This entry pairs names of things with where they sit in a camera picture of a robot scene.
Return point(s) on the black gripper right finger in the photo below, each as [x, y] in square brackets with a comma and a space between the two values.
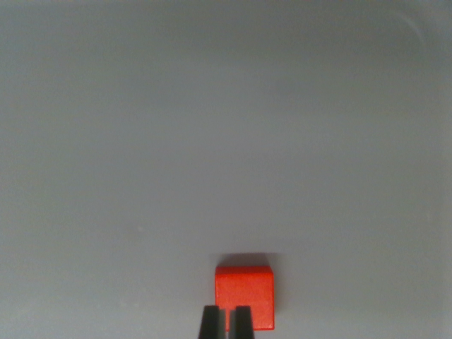
[243, 323]

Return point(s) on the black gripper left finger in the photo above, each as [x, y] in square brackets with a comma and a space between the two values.
[210, 323]

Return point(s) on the red cube block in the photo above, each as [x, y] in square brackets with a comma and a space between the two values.
[247, 286]

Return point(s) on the white plastic tray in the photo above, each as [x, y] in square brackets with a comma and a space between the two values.
[212, 123]

